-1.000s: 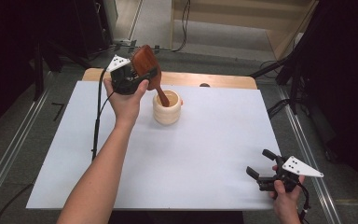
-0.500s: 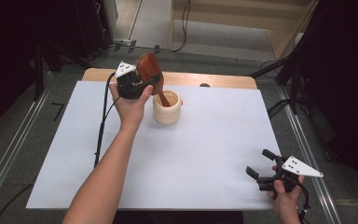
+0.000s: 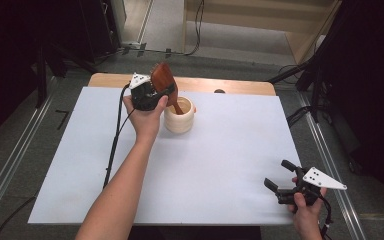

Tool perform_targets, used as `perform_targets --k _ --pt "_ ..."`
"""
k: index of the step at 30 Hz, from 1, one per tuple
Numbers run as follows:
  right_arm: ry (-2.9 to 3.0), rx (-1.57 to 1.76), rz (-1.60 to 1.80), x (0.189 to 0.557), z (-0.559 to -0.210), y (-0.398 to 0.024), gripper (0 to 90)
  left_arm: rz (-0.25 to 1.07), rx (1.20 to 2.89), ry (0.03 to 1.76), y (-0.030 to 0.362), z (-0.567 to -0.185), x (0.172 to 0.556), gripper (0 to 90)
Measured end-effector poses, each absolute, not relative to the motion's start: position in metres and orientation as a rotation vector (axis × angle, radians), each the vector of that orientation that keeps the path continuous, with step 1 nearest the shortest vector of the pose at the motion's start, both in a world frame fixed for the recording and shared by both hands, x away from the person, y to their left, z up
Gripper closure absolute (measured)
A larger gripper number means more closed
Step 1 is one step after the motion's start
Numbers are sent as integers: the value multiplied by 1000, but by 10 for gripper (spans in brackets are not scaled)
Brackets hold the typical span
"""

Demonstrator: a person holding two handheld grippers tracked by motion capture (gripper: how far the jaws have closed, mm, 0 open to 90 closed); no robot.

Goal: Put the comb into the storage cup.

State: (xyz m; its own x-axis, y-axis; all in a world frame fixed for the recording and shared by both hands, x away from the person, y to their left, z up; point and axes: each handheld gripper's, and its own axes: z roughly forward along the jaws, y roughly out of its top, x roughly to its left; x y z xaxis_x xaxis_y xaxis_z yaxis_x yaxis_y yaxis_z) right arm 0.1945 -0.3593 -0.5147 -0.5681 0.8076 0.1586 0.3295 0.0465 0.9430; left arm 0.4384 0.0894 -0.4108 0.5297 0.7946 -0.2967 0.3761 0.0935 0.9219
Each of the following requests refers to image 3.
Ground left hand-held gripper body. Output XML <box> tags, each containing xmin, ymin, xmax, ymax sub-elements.
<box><xmin>128</xmin><ymin>73</ymin><xmax>163</xmax><ymax>112</ymax></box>

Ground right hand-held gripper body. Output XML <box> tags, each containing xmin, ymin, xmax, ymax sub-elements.
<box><xmin>276</xmin><ymin>166</ymin><xmax>348</xmax><ymax>206</ymax></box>

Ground wooden spatula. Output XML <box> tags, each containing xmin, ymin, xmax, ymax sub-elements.
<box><xmin>150</xmin><ymin>61</ymin><xmax>185</xmax><ymax>116</ymax></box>

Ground cream ribbed cup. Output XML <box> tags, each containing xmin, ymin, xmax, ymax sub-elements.
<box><xmin>163</xmin><ymin>96</ymin><xmax>197</xmax><ymax>135</ymax></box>

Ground person's right hand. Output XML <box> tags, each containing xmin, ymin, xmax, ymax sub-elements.
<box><xmin>287</xmin><ymin>177</ymin><xmax>328</xmax><ymax>230</ymax></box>

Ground person's left hand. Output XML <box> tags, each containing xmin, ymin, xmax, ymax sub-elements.
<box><xmin>123</xmin><ymin>94</ymin><xmax>170</xmax><ymax>143</ymax></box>

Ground white board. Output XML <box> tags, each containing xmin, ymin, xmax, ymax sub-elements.
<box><xmin>28</xmin><ymin>86</ymin><xmax>320</xmax><ymax>226</ymax></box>

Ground light wooden table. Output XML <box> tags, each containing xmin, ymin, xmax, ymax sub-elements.
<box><xmin>87</xmin><ymin>72</ymin><xmax>277</xmax><ymax>97</ymax></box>

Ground black metal stand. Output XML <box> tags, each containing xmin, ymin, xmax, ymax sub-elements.
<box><xmin>267</xmin><ymin>58</ymin><xmax>326</xmax><ymax>124</ymax></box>
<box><xmin>34</xmin><ymin>41</ymin><xmax>99</xmax><ymax>109</ymax></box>

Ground black cabinet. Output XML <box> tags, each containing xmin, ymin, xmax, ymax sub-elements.
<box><xmin>79</xmin><ymin>0</ymin><xmax>122</xmax><ymax>64</ymax></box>

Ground black curtain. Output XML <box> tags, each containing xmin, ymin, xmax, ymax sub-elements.
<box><xmin>0</xmin><ymin>0</ymin><xmax>81</xmax><ymax>151</ymax></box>
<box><xmin>308</xmin><ymin>0</ymin><xmax>384</xmax><ymax>219</ymax></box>

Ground metal floor rail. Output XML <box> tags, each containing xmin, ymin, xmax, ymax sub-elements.
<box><xmin>296</xmin><ymin>92</ymin><xmax>368</xmax><ymax>240</ymax></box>
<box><xmin>0</xmin><ymin>94</ymin><xmax>57</xmax><ymax>231</ymax></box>

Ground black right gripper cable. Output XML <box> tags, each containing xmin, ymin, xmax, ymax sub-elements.
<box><xmin>317</xmin><ymin>194</ymin><xmax>334</xmax><ymax>240</ymax></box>

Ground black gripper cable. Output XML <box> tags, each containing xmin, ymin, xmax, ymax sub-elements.
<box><xmin>317</xmin><ymin>194</ymin><xmax>334</xmax><ymax>240</ymax></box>
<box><xmin>0</xmin><ymin>83</ymin><xmax>138</xmax><ymax>240</ymax></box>

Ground black floor cables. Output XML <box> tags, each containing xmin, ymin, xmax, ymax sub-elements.
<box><xmin>285</xmin><ymin>105</ymin><xmax>314</xmax><ymax>128</ymax></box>

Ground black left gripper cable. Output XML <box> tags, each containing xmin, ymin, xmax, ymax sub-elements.
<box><xmin>0</xmin><ymin>83</ymin><xmax>138</xmax><ymax>240</ymax></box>

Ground black hanging cable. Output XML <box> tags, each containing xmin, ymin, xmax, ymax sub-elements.
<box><xmin>183</xmin><ymin>0</ymin><xmax>206</xmax><ymax>57</ymax></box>

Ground light wooden shelf frame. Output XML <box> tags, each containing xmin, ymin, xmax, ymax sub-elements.
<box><xmin>182</xmin><ymin>0</ymin><xmax>344</xmax><ymax>65</ymax></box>

